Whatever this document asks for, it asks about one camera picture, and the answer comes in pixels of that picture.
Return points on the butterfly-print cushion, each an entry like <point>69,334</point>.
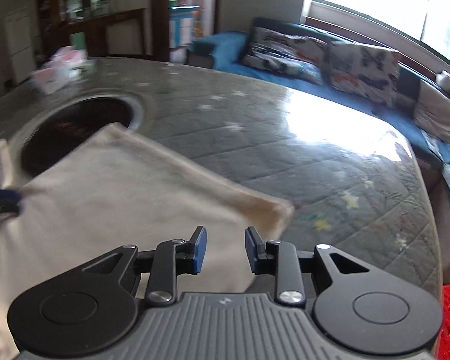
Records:
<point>285,54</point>
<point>363,71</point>

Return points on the blue and white box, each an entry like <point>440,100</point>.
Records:
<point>182,26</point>

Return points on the window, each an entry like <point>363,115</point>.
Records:
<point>390,3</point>

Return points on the grey patterned cushion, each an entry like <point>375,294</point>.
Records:
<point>440,114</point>

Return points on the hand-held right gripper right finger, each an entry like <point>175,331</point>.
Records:
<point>251,252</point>

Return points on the dark wooden cabinet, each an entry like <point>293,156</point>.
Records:
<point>93,11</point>

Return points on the pink and white tissue pack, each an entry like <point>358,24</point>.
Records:
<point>58,69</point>

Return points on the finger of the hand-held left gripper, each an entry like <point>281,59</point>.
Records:
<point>3,196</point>

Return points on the white t-shirt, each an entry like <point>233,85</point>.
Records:
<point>112,202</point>

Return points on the blue sofa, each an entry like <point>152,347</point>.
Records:
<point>322,82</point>

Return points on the grey star-print quilted table cover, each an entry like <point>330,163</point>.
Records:
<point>277,146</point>

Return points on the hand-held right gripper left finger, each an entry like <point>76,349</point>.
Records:
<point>200,248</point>

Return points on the white storage cabinet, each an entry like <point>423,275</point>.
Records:
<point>18,45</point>

